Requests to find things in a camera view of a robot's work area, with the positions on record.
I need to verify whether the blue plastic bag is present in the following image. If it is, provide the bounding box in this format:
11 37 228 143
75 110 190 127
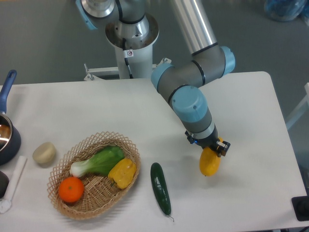
264 0 309 22

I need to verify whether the yellow bell pepper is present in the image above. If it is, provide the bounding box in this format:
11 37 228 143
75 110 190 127
108 158 137 189

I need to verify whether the yellow mango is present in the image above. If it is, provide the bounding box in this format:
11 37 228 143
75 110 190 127
199 145 221 176

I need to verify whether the dark green cucumber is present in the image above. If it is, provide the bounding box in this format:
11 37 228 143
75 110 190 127
150 162 175 222

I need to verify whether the white radish stick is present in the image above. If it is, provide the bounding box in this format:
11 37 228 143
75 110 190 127
0 156 27 214

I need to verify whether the black round object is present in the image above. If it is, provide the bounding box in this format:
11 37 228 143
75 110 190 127
0 171 9 198

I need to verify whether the beige steamed bun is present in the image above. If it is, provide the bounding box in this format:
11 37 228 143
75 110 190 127
32 142 56 164

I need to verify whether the woven wicker basket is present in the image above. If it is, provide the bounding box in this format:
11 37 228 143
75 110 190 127
47 131 140 220

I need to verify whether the orange tangerine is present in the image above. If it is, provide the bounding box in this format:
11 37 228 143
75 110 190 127
58 177 84 203

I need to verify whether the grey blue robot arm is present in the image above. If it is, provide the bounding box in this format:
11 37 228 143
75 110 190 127
76 0 235 157

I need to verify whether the green bok choy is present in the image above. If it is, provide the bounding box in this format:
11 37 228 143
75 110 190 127
70 145 125 177

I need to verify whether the black device at table edge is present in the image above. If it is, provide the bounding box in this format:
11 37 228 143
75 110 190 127
291 196 309 221

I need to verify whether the white frame at right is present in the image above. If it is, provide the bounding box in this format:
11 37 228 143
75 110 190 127
285 83 309 130

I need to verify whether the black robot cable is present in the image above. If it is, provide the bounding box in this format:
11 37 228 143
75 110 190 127
122 38 134 79

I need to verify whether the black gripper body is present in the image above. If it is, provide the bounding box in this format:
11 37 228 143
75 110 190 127
192 126 218 149

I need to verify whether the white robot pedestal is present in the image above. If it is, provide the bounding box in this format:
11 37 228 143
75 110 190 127
84 13 159 81

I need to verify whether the blue handled saucepan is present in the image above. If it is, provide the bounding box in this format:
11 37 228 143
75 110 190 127
0 70 21 165

